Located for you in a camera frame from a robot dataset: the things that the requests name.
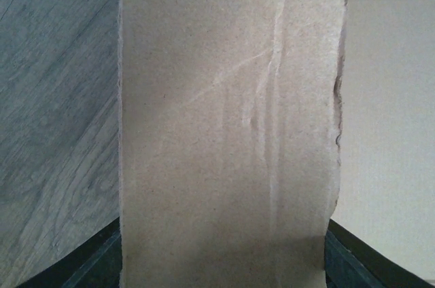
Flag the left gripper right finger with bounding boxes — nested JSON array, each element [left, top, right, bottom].
[[325, 219, 429, 288]]

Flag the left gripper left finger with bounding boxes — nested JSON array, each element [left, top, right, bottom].
[[20, 219, 122, 288]]

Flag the cardboard box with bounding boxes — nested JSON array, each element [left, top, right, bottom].
[[116, 0, 435, 288]]

